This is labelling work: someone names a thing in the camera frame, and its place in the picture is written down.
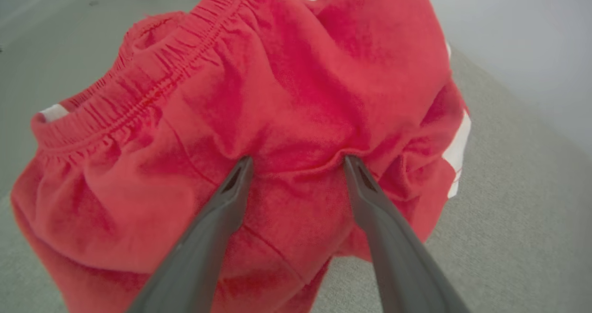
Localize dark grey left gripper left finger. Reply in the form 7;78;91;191
127;157;254;313

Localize red shorts with white stripe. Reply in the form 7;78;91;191
10;0;472;313

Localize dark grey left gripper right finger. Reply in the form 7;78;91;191
345;155;470;313

